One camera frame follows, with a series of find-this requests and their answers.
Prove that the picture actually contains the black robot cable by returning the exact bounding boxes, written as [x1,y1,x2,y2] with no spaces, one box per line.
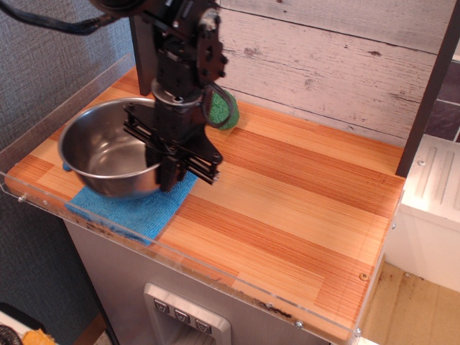
[0,5,119,36]

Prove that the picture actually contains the grey cabinet with dispenser panel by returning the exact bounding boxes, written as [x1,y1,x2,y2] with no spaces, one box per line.
[63,218,346,345]

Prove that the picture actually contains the dark left shelf post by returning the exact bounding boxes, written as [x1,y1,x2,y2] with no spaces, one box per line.
[129,17,157,96]

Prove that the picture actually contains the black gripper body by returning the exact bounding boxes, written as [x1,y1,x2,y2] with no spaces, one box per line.
[124,91,223,185]

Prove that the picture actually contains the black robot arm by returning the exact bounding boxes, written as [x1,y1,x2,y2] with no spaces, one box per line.
[92,1,234,192]

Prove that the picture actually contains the stainless steel bowl pan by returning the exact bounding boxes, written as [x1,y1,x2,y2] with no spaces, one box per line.
[58,97,160,200]

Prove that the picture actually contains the dark shelf post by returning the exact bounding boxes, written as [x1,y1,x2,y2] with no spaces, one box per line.
[395,1,459,178]
[129,17,157,96]

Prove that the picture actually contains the clear acrylic table guard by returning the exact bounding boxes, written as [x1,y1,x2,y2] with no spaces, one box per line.
[0,53,405,341]

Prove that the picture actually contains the blue cloth napkin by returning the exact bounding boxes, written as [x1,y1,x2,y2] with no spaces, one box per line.
[65,172,198,244]

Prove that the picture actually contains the dark right shelf post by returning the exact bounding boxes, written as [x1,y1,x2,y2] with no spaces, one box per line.
[395,1,459,178]

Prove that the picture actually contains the green toy broccoli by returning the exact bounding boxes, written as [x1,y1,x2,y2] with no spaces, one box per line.
[208,91,240,131]

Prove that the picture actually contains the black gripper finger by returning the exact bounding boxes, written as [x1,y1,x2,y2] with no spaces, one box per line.
[145,142,162,167]
[159,155,186,192]

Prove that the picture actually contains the orange object at corner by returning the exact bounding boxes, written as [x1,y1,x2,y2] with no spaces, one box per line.
[22,329,56,345]

